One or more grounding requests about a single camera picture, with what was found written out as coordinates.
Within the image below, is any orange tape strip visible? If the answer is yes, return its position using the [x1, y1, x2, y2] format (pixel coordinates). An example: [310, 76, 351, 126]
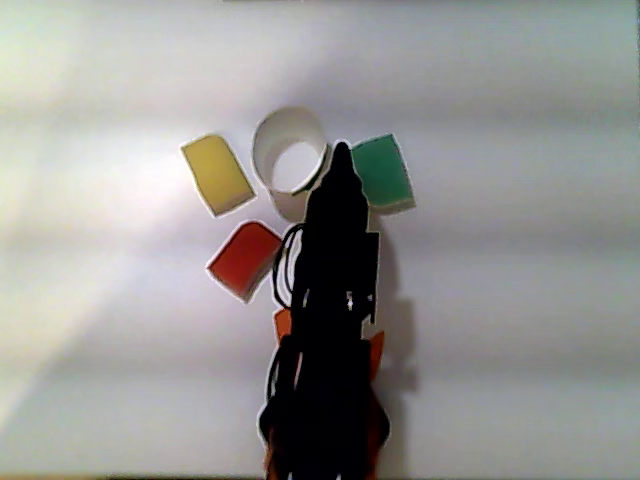
[366, 329, 387, 386]
[273, 308, 295, 347]

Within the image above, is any green and white sponge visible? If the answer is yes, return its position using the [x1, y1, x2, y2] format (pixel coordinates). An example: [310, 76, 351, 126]
[349, 132, 417, 216]

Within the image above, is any white cup with green tape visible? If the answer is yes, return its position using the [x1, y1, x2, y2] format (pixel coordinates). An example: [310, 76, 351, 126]
[252, 105, 330, 224]

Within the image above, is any yellow sponge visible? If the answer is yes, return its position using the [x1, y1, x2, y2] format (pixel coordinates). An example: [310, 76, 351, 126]
[179, 132, 258, 220]

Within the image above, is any black motor cable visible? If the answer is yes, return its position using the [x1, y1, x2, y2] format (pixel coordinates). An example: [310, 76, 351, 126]
[269, 223, 307, 308]
[266, 343, 301, 402]

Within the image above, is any red and white sponge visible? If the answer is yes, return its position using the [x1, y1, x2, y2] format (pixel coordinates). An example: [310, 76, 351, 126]
[205, 220, 284, 305]

